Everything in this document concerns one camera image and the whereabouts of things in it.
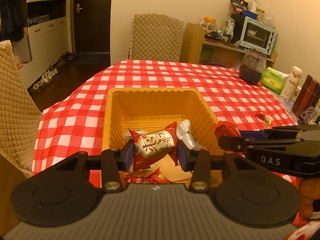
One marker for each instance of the beige quilted chair back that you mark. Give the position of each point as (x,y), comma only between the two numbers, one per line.
(156,37)

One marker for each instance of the orange lid plastic jar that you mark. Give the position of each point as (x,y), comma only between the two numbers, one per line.
(209,24)

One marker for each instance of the red square snack packet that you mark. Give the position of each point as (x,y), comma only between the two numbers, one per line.
(228,129)

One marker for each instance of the green tissue pack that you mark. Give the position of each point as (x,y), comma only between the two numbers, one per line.
(273,80)

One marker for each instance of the wooden side shelf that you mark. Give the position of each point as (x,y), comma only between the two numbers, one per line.
(199,50)

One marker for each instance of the orange plastic tray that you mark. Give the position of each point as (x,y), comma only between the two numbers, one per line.
(153,109)

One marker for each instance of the white storage cabinet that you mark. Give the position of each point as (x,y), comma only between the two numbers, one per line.
(45,37)

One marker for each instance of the yellow green small candy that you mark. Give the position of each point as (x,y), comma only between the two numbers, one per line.
(267,121)

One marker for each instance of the blue box on oven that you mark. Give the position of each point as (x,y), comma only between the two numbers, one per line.
(249,14)

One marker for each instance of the person's right hand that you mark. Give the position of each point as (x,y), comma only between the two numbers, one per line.
(310,191)

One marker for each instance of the dark snack bag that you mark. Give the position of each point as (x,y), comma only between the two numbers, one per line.
(239,6)

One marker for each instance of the dark wooden door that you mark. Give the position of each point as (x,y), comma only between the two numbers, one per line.
(92,19)

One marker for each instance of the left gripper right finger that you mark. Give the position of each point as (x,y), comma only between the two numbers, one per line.
(197,161)

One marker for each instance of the red foil candy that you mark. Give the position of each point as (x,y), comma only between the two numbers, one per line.
(157,177)

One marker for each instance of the beige quilted chair left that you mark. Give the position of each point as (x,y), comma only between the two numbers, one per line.
(20,117)

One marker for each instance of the red white checkered tablecloth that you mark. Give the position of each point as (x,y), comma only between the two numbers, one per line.
(77,123)

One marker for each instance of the white miffy bottle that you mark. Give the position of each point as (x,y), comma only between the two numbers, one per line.
(291,83)

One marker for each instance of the grey phone stand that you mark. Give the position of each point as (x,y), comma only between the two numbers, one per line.
(307,115)

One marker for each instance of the dark red snack packet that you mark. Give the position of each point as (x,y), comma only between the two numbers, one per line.
(141,177)

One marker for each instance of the light blue toaster oven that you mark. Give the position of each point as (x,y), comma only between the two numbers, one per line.
(257,35)

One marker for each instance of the brown metal thermos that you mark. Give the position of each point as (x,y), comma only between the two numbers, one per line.
(308,96)

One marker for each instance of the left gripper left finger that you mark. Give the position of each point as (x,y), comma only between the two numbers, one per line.
(113,161)

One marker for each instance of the dark glass jar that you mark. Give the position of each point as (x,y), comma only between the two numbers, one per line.
(252,66)

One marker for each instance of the blue white small pack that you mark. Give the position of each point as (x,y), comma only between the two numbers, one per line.
(285,103)

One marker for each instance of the beige quilted chair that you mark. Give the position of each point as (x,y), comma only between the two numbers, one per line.
(156,37)
(20,117)

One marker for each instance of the large red snack packet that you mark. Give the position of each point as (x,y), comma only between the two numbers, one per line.
(152,147)

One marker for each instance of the green white snack packet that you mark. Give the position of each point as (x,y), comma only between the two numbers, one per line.
(183,133)

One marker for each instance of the jar of nuts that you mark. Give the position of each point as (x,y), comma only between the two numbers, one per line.
(260,15)

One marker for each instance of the green white bag on shelf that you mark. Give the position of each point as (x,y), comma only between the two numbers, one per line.
(228,28)

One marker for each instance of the small red candy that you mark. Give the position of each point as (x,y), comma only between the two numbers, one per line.
(260,115)

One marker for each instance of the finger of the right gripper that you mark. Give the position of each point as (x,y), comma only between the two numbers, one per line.
(234,144)
(272,132)

